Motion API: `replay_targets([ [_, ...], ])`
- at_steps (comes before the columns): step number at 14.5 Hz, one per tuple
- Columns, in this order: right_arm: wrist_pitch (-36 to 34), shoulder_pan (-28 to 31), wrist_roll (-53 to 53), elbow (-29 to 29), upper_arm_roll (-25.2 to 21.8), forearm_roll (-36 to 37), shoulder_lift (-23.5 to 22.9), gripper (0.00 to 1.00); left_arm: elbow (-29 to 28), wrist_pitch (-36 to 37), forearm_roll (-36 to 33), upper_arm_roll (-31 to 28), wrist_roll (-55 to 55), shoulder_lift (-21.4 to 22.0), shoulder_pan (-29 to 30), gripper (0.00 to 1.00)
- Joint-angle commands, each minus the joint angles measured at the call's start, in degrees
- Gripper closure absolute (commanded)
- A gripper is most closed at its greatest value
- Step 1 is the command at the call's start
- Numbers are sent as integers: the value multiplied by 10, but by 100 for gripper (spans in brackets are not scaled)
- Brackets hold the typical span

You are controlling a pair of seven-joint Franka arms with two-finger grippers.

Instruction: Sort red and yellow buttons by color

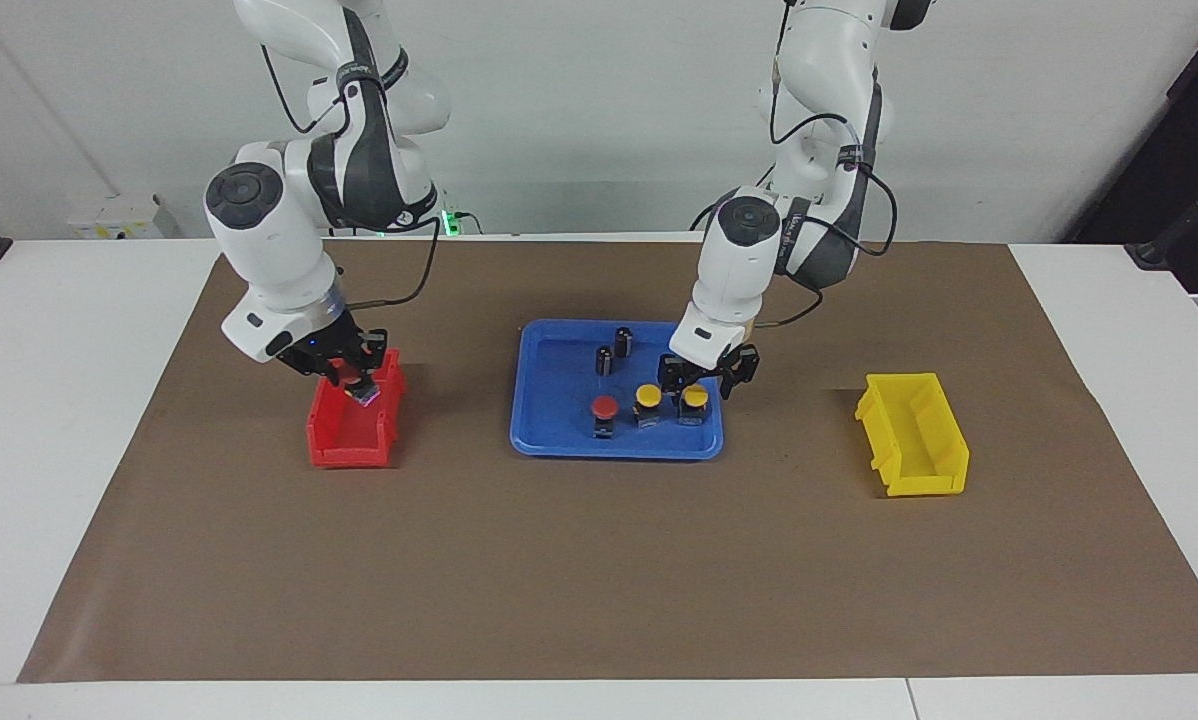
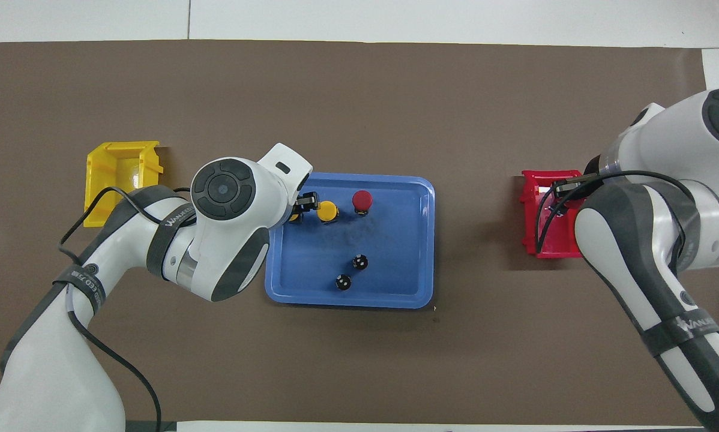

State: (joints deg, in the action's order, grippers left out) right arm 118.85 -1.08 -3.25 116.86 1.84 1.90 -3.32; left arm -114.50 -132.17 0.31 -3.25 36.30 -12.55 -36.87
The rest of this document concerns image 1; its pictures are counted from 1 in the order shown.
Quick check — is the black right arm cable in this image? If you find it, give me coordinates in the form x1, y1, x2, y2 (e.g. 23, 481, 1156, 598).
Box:
259, 40, 442, 309

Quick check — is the yellow plastic bin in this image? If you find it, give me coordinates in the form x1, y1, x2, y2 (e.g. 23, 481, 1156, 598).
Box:
854, 372, 970, 498

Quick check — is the blue plastic tray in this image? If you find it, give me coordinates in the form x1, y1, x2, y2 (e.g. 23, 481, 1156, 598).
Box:
509, 319, 726, 461

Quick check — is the white wall socket box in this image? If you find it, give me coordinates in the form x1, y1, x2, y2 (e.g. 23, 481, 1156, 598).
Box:
67, 194, 166, 240

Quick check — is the red plastic bin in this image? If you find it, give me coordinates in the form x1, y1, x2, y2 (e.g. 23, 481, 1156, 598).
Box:
306, 347, 406, 469

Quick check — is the brown paper mat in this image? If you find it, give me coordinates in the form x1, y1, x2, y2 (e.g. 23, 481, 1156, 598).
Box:
17, 238, 1198, 684

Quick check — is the black camera stand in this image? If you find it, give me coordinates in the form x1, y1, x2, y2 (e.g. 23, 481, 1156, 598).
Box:
1124, 170, 1198, 293

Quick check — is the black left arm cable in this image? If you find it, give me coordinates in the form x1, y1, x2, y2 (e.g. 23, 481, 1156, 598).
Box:
749, 5, 900, 329

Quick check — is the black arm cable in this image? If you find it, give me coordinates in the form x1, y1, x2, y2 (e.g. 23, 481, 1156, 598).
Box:
259, 40, 442, 309
749, 5, 900, 329

